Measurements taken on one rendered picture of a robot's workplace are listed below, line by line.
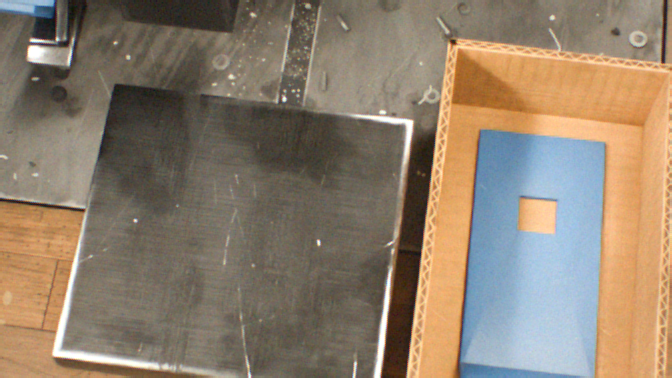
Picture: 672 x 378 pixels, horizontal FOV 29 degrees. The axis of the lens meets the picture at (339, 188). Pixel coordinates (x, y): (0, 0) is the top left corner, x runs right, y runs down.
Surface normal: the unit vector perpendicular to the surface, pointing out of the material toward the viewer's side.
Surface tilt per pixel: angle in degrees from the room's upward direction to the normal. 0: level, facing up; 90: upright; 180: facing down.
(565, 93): 90
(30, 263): 0
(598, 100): 90
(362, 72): 0
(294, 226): 0
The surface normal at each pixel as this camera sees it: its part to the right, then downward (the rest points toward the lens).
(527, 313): 0.00, -0.39
